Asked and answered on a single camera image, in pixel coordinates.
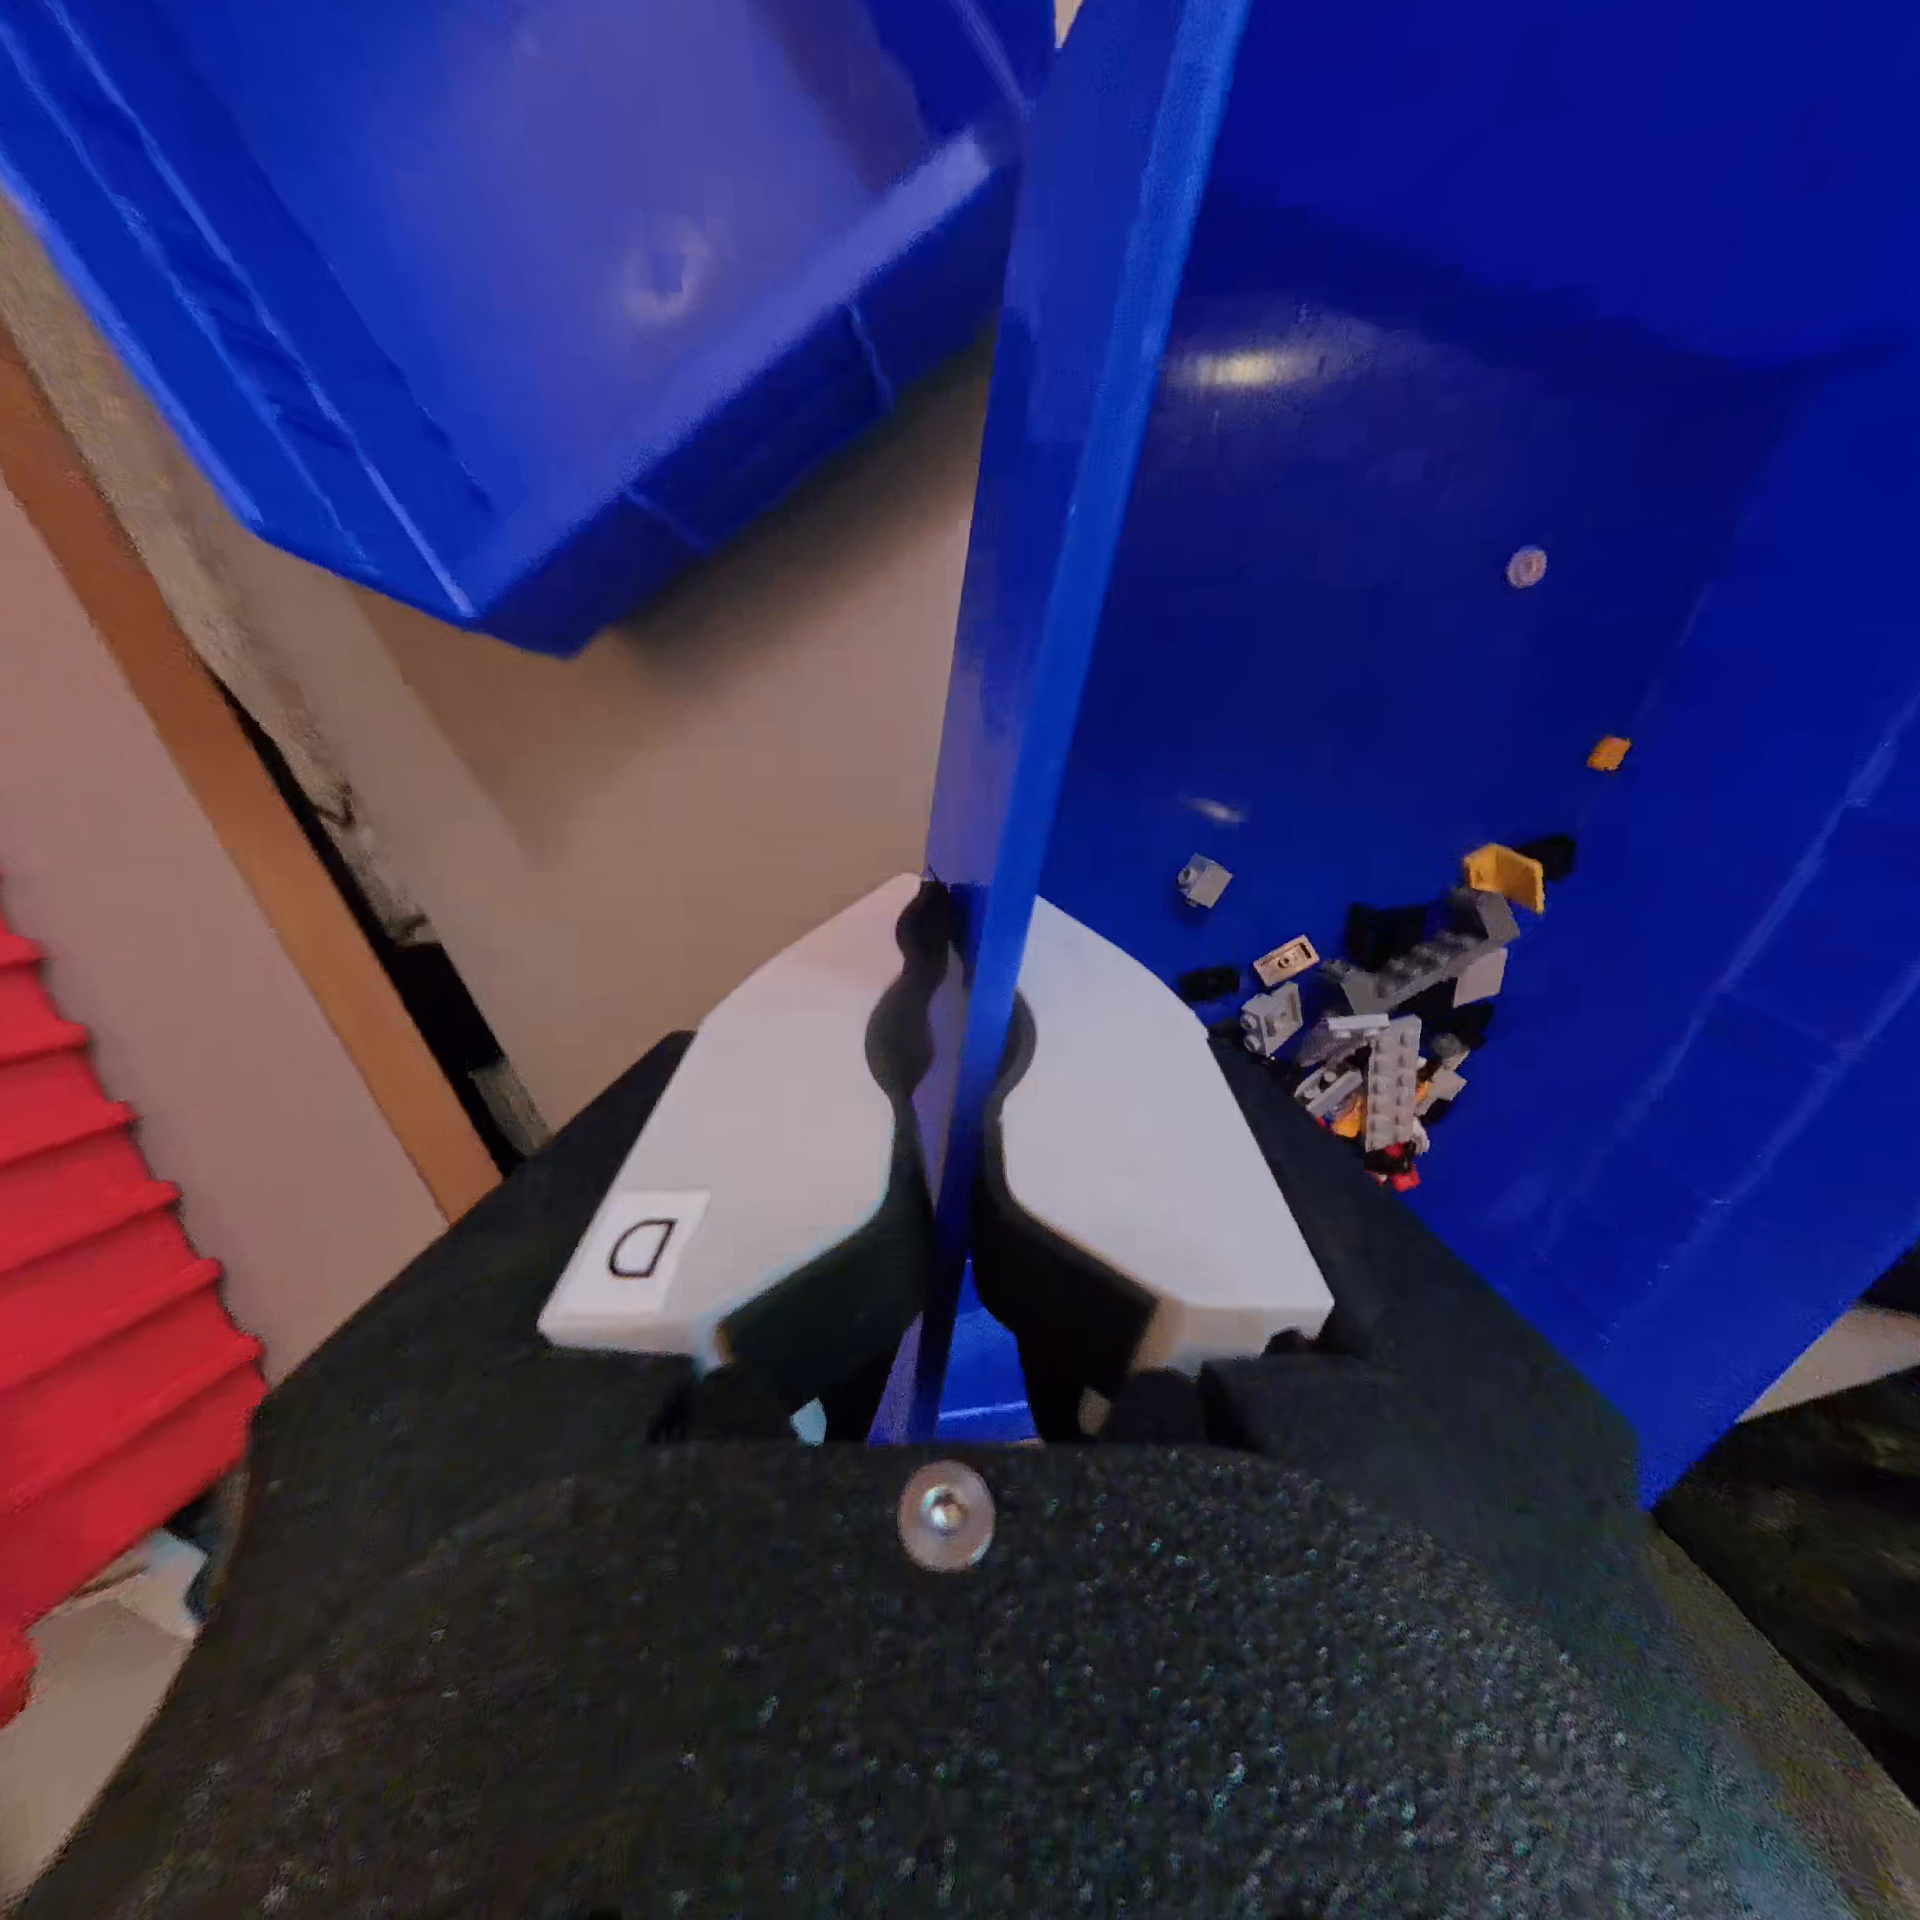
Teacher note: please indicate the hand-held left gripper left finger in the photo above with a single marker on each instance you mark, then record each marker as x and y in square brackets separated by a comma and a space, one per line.
[751, 1156]

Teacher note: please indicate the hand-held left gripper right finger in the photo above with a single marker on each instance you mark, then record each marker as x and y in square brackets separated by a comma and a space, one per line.
[1156, 1171]

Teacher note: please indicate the small orange toy piece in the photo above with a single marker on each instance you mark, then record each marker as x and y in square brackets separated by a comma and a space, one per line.
[1607, 753]

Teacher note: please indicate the blue plastic bin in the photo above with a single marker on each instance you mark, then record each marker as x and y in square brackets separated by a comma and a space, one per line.
[1350, 452]
[524, 300]

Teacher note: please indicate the grey desk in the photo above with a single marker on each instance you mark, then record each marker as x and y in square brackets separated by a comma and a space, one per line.
[675, 780]

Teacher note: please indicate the pile of mixed toy pieces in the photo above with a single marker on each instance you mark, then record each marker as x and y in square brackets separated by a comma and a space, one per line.
[1396, 1036]

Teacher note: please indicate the red ribbed plastic bin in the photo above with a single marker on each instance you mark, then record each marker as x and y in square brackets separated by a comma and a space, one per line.
[107, 1277]

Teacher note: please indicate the small white toy piece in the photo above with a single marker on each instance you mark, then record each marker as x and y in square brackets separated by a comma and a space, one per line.
[1526, 569]

